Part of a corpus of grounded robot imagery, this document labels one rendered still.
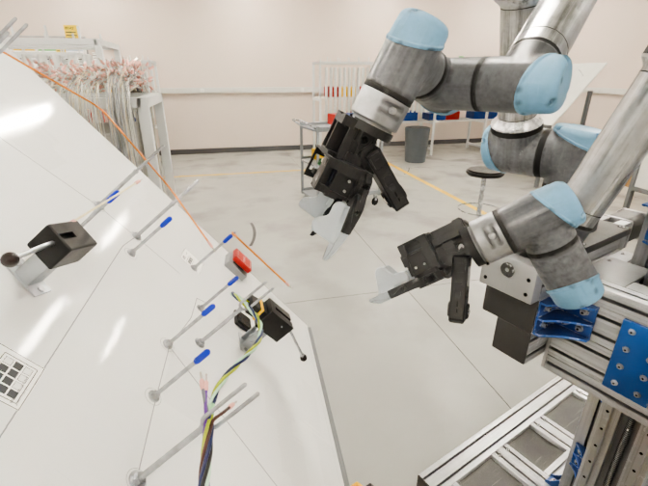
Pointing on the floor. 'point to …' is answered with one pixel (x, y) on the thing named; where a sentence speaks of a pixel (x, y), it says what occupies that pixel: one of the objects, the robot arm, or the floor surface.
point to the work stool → (481, 184)
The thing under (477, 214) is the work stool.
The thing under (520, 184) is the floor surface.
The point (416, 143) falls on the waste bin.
